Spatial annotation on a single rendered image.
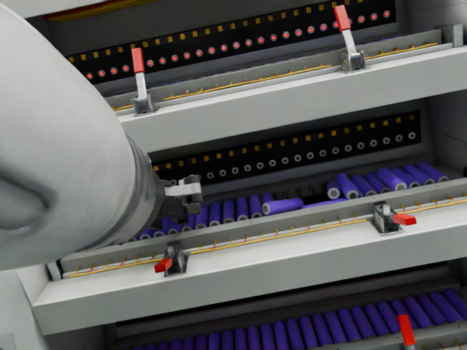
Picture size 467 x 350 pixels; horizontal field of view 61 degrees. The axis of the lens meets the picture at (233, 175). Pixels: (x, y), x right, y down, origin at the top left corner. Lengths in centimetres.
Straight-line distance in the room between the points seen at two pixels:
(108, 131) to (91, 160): 2
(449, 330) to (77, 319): 48
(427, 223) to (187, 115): 32
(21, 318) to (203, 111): 33
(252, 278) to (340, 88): 25
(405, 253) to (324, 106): 20
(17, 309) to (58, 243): 39
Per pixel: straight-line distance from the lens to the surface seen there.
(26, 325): 57
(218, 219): 57
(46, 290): 58
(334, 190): 57
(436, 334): 63
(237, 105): 48
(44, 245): 18
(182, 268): 50
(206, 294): 50
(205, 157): 63
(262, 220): 53
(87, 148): 17
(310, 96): 49
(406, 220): 45
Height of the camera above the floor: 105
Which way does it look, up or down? 1 degrees up
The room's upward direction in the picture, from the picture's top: 11 degrees counter-clockwise
